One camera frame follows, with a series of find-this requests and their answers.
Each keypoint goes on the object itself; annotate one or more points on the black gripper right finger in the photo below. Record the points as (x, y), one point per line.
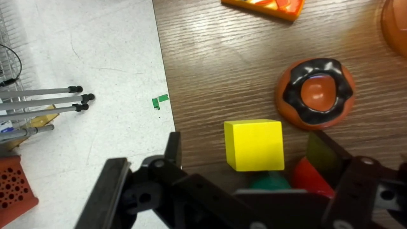
(329, 154)

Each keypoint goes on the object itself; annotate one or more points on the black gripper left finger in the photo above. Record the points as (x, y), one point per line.
(173, 148)

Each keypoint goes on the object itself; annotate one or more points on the red toy ball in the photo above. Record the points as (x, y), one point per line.
(310, 178)

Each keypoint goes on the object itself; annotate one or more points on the small green floor tape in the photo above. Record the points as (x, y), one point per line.
(161, 101)

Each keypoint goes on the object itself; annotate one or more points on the brown toy donut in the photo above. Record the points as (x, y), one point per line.
(316, 96)

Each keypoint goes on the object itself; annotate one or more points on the green toy block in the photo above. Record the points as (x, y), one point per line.
(269, 182)

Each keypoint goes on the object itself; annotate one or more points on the silver tripod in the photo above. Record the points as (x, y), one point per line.
(42, 100)

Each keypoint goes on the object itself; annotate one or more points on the amber transparent bowl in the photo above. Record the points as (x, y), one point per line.
(396, 26)

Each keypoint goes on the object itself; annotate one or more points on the toy pizza slice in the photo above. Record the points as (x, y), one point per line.
(268, 7)

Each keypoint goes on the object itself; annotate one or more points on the red perforated crate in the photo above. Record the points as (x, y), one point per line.
(14, 191)

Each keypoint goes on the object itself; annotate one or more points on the grey wrist mount plate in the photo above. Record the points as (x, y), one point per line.
(104, 195)

